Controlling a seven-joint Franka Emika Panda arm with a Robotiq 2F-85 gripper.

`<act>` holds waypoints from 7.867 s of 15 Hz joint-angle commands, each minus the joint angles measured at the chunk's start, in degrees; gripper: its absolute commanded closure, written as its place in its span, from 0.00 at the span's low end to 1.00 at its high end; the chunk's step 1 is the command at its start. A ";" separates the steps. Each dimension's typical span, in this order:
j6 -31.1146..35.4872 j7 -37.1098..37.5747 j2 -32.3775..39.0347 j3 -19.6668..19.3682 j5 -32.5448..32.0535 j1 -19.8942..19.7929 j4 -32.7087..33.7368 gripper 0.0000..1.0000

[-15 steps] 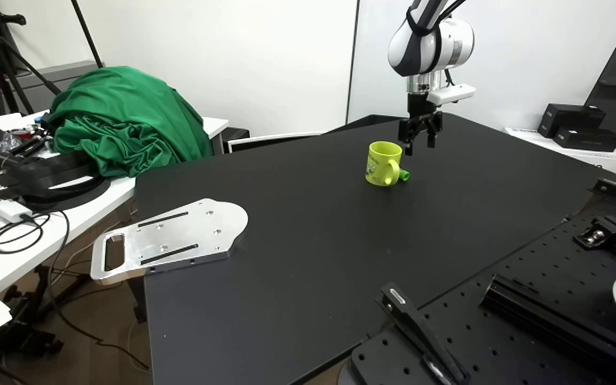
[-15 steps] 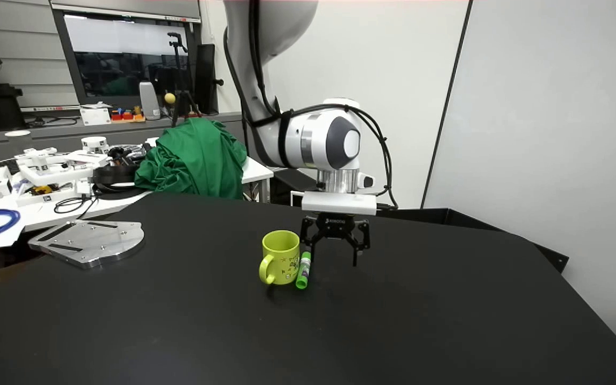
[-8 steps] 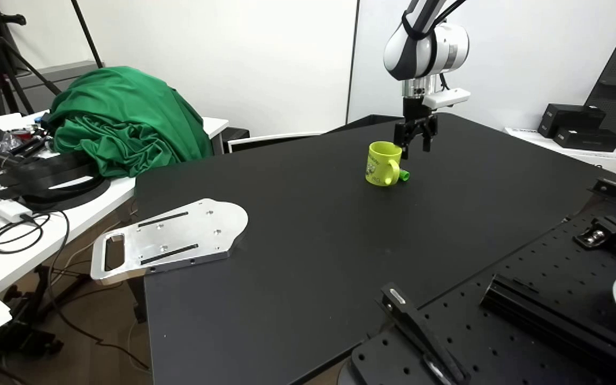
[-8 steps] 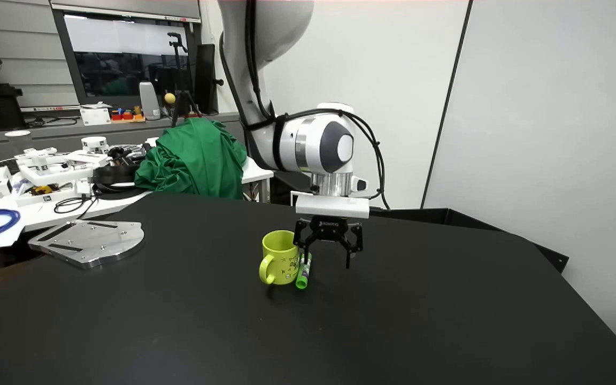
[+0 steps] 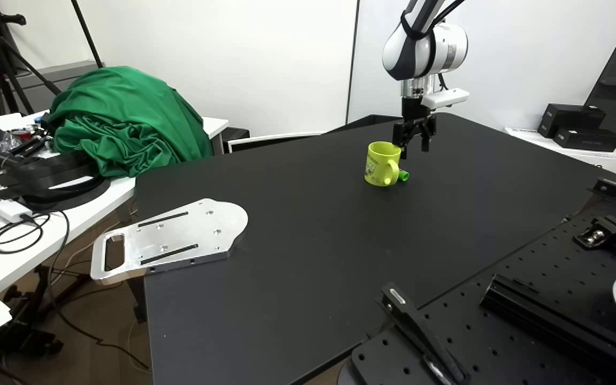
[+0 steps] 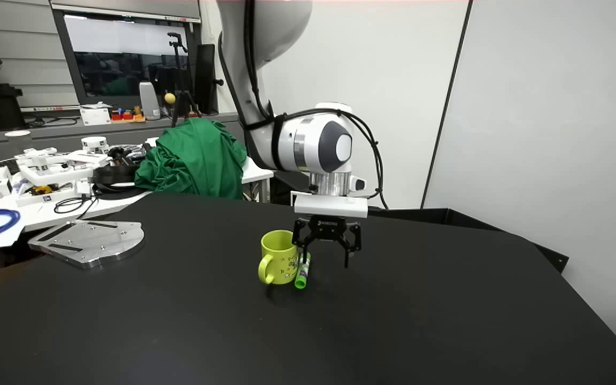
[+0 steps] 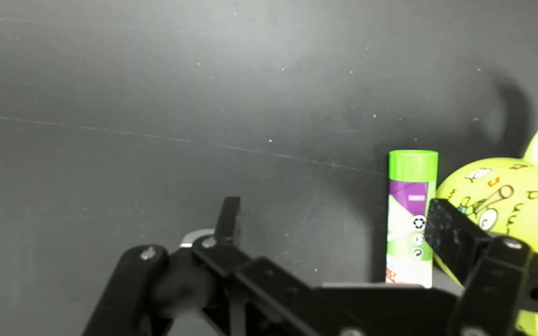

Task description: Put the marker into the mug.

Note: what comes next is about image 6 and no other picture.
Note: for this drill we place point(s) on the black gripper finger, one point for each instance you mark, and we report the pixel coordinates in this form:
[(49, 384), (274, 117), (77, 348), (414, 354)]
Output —
[(352, 242), (301, 248)]

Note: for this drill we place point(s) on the green cloth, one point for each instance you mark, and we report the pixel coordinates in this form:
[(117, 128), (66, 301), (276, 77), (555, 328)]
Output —
[(193, 162)]

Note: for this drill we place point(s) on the small colourful toys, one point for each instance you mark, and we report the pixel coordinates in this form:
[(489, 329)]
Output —
[(127, 114)]

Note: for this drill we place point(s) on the yellow ball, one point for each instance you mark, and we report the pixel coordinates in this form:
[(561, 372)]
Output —
[(169, 96)]

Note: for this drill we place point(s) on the dark wall screen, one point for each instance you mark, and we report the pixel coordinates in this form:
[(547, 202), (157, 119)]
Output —
[(133, 61)]

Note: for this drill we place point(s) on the white plastic device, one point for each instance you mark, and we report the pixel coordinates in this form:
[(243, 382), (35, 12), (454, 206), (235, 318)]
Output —
[(54, 163)]

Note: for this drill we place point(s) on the white desk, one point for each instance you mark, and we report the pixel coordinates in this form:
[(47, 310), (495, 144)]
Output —
[(254, 173)]

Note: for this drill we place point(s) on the black slanted pole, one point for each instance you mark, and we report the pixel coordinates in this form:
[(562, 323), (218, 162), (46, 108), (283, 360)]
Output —
[(447, 108)]

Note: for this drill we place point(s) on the grey counter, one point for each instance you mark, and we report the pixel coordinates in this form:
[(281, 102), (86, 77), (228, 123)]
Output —
[(37, 139)]

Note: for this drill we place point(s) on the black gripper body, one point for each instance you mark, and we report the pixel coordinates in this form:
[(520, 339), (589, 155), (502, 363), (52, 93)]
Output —
[(327, 230)]

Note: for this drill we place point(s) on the black tripod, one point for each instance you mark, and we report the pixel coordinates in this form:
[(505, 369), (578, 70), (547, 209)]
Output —
[(182, 77)]

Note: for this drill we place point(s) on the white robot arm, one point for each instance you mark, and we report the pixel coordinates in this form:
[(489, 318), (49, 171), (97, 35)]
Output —
[(308, 147)]

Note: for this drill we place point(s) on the black box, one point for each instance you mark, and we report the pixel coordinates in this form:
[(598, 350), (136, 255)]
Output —
[(283, 188)]

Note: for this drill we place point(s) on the yellow-green mug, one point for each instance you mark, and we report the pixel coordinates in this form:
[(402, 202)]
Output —
[(279, 255)]

